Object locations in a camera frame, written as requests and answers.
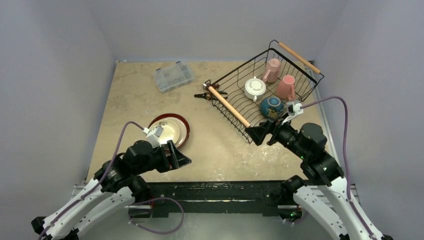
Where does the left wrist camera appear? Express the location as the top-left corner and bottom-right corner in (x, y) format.
(142, 126), (163, 148)

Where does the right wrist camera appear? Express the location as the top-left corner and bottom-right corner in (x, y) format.
(281, 100), (304, 125)

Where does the clear plastic organizer box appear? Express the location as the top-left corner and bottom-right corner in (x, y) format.
(152, 61), (195, 94)

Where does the light pink faceted mug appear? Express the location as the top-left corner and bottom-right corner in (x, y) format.
(262, 58), (281, 83)

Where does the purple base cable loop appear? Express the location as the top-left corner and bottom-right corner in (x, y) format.
(127, 197), (185, 236)

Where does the red black lacquer plate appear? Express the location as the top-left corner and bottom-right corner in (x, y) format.
(148, 113), (191, 150)

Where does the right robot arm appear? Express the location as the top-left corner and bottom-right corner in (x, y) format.
(245, 121), (392, 240)

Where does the brown bowl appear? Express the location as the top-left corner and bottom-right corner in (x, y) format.
(259, 96), (285, 120)

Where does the black wire dish rack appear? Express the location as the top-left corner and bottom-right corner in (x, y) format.
(212, 39), (325, 127)

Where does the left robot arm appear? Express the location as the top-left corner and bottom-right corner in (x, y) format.
(31, 140), (192, 240)

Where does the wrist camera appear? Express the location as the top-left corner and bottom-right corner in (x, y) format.
(142, 126), (163, 148)
(281, 100), (304, 125)

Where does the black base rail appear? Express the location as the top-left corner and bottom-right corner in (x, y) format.
(125, 179), (335, 218)

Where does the salmon pink mug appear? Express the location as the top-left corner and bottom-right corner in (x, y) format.
(275, 75), (296, 101)

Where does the beige round plate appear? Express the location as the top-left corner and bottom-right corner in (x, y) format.
(150, 117), (188, 147)

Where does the white two-handled soup cup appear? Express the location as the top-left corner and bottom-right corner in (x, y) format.
(244, 76), (267, 102)

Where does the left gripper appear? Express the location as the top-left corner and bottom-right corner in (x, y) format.
(133, 139), (191, 176)

